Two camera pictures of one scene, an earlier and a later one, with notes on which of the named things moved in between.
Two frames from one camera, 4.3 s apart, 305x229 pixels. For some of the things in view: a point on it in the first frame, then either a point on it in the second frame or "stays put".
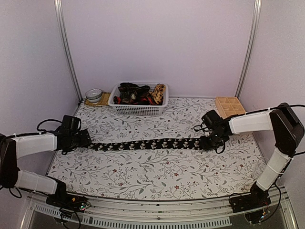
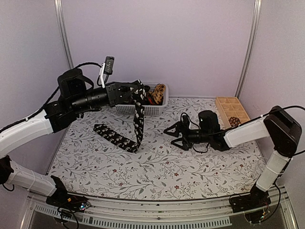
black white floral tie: [177, 144] -> [138, 93]
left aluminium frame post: [58, 6] stays put
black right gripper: [206, 145] -> [186, 145]
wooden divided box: [227, 106] stays put
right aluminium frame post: [254, 34] stays put
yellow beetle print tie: [157, 94] stays put
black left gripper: [86, 139] -> [114, 94]
